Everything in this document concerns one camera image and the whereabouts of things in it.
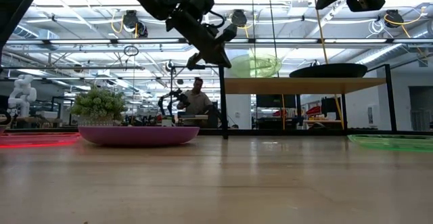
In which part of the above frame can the person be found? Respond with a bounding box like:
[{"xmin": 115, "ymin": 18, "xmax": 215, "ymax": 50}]
[{"xmin": 176, "ymin": 77, "xmax": 217, "ymax": 129}]

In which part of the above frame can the red plate with curved mark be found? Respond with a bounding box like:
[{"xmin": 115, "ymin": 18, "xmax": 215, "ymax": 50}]
[{"xmin": 0, "ymin": 131, "xmax": 82, "ymax": 150}]

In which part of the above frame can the white humanoid robot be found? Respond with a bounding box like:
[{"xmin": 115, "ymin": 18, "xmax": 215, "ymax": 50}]
[{"xmin": 7, "ymin": 74, "xmax": 37, "ymax": 118}]

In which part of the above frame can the yellow cable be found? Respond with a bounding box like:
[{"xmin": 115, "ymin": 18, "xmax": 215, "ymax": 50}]
[{"xmin": 311, "ymin": 0, "xmax": 346, "ymax": 131}]

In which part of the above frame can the black aluminium table frame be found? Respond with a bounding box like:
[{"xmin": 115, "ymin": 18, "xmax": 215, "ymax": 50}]
[{"xmin": 0, "ymin": 127, "xmax": 433, "ymax": 139}]

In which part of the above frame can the wooden shelf with black legs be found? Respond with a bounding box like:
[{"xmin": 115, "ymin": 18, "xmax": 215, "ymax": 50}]
[{"xmin": 218, "ymin": 63, "xmax": 398, "ymax": 140}]

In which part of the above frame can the dark teal plate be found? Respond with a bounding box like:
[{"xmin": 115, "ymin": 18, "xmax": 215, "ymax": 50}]
[{"xmin": 289, "ymin": 63, "xmax": 368, "ymax": 79}]

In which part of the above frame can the black cable with loop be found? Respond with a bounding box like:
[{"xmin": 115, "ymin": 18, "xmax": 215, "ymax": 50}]
[{"xmin": 267, "ymin": 0, "xmax": 280, "ymax": 78}]

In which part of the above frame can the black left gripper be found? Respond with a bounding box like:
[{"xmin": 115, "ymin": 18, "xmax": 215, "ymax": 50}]
[{"xmin": 166, "ymin": 0, "xmax": 238, "ymax": 70}]

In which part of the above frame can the potted green succulent plant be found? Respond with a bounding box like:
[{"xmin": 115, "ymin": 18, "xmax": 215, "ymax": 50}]
[{"xmin": 69, "ymin": 87, "xmax": 128, "ymax": 127}]

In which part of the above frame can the purple plastic plate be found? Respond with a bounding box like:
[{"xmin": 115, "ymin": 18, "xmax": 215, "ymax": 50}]
[{"xmin": 77, "ymin": 125, "xmax": 200, "ymax": 147}]

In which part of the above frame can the green translucent plate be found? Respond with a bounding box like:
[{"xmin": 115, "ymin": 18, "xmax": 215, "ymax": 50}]
[
  {"xmin": 229, "ymin": 53, "xmax": 283, "ymax": 79},
  {"xmin": 347, "ymin": 134, "xmax": 433, "ymax": 153}
]

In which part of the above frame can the black ceiling cable reel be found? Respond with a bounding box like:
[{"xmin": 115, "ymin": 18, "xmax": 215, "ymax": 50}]
[
  {"xmin": 122, "ymin": 9, "xmax": 139, "ymax": 28},
  {"xmin": 231, "ymin": 9, "xmax": 248, "ymax": 28},
  {"xmin": 385, "ymin": 9, "xmax": 404, "ymax": 28}
]

